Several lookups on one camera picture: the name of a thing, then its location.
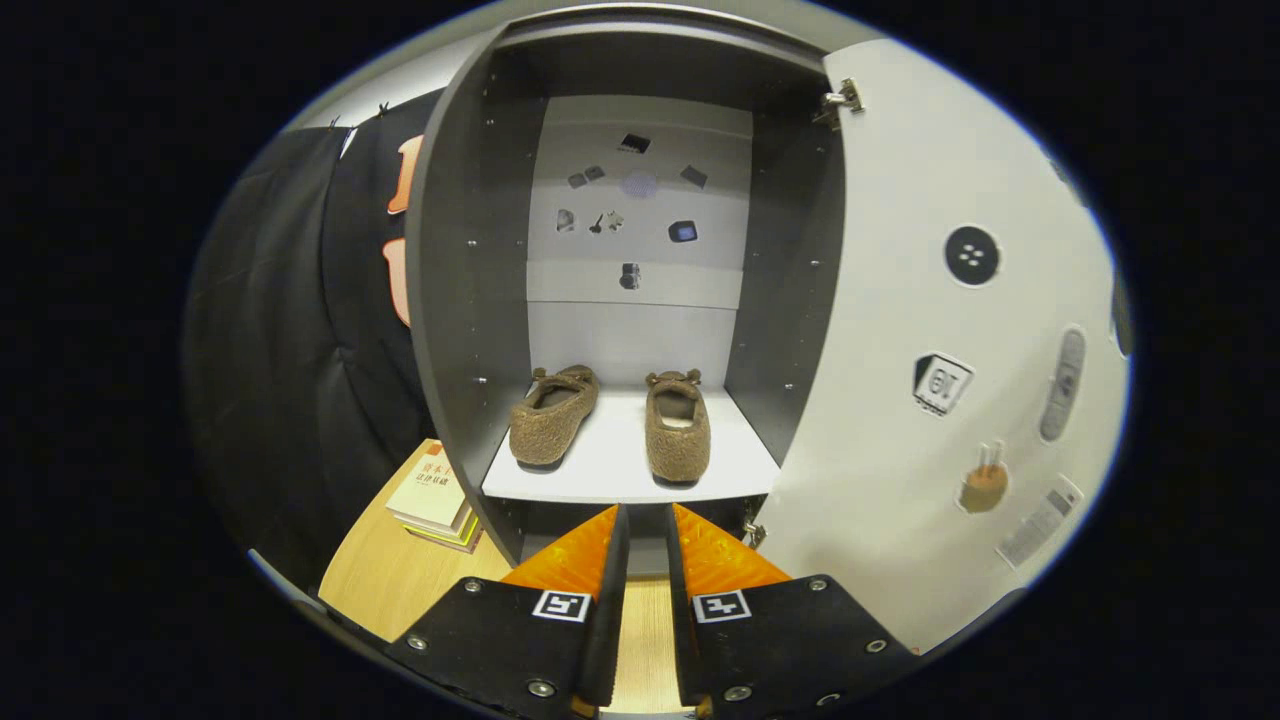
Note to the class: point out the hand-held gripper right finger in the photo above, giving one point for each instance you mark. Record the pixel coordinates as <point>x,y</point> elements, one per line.
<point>685,640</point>

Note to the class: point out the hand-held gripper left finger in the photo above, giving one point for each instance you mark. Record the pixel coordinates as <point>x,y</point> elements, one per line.
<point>608,630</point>

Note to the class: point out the brown fuzzy shoe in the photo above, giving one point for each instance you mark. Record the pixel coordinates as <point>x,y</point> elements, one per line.
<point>680,450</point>
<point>545,425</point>

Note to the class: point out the dark grey shoe cabinet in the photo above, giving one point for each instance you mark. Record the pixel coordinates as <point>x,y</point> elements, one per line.
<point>470,300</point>

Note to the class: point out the metal door hinge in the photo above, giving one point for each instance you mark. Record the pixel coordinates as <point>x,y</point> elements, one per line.
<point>842,100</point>
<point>754,532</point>

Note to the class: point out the white cabinet shelf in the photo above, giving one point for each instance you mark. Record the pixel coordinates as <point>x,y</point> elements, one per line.
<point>610,450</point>

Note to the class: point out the white book yellow edge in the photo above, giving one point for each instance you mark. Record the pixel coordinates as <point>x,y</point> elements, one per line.
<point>462,530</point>
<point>455,543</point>

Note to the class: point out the beige book orange print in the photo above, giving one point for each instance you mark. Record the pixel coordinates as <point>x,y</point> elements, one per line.
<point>425,490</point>

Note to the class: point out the black backdrop cloth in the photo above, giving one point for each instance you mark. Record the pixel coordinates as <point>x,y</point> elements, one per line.
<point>280,350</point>

